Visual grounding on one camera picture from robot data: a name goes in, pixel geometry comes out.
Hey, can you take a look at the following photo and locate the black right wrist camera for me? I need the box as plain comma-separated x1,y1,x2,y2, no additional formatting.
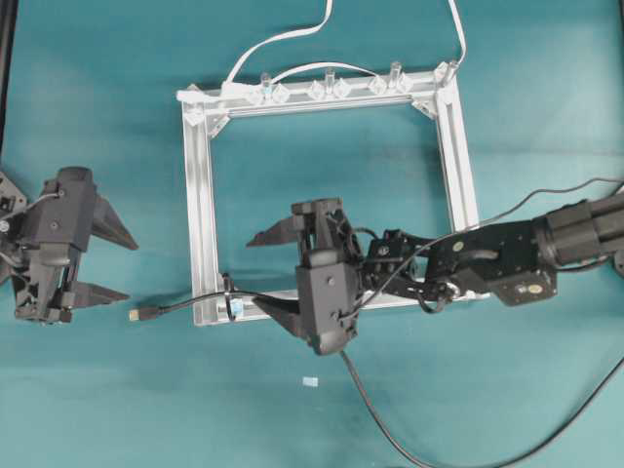
296,249,362,356

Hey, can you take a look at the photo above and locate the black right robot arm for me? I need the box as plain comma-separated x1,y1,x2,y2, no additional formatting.
249,193,623,355

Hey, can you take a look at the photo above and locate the black string loop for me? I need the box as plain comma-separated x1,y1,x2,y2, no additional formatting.
219,272,240,324

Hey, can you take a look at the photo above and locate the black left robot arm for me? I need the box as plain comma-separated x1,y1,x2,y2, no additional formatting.
1,167,138,325

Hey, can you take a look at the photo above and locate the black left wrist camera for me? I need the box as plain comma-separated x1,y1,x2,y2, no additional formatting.
32,167,97,252

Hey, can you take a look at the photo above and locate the black USB cable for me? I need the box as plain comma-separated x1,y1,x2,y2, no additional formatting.
127,291,624,468

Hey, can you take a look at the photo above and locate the silver standoff post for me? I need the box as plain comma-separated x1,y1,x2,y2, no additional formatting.
324,67,335,98
260,72,273,102
434,60,459,87
387,61,402,91

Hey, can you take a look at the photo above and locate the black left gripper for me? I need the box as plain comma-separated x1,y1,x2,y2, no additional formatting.
9,179,138,323

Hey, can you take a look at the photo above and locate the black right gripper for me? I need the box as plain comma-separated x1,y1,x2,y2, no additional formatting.
246,198,364,341

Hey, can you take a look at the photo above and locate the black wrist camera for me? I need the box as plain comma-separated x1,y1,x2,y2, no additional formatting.
296,249,362,356
32,167,97,252

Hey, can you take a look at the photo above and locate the white flat ethernet cable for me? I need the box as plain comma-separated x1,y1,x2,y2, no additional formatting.
177,0,469,103

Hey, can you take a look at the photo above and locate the silver aluminium extrusion frame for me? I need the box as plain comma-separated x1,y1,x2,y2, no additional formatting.
176,62,481,295

